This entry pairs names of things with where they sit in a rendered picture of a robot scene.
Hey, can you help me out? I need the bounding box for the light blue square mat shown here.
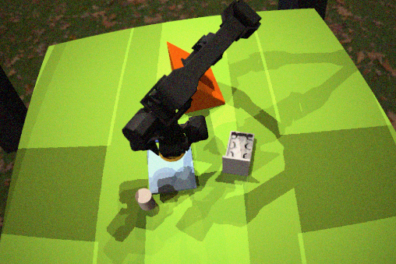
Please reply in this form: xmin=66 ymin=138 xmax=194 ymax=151
xmin=147 ymin=147 xmax=196 ymax=195

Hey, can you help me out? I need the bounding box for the yellow round plate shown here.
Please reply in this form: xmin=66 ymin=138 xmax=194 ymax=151
xmin=159 ymin=152 xmax=185 ymax=162

